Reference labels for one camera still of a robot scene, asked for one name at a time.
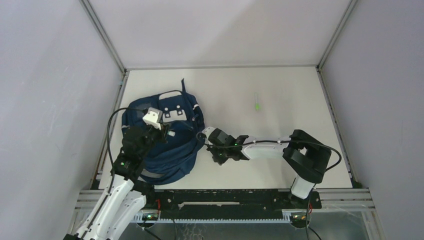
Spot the white marker green cap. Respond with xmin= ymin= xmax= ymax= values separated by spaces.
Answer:
xmin=254 ymin=92 xmax=260 ymax=112

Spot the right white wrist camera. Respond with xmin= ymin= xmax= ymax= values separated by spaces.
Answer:
xmin=202 ymin=126 xmax=216 ymax=138

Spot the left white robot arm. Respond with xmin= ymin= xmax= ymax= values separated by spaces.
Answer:
xmin=64 ymin=124 xmax=169 ymax=240

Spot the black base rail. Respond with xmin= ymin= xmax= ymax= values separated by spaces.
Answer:
xmin=141 ymin=188 xmax=322 ymax=221

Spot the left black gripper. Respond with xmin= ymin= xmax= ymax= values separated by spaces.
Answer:
xmin=138 ymin=119 xmax=171 ymax=158

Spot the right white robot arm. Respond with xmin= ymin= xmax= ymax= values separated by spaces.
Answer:
xmin=196 ymin=127 xmax=334 ymax=208

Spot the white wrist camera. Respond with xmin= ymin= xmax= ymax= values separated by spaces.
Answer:
xmin=202 ymin=126 xmax=216 ymax=138
xmin=142 ymin=107 xmax=163 ymax=130

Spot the navy blue student backpack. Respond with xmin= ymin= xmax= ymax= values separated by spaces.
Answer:
xmin=121 ymin=87 xmax=205 ymax=185

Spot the teal white glue stick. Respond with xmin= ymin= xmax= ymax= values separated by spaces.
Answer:
xmin=167 ymin=130 xmax=176 ymax=137

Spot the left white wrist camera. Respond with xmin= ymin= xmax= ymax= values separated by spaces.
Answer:
xmin=142 ymin=107 xmax=163 ymax=130

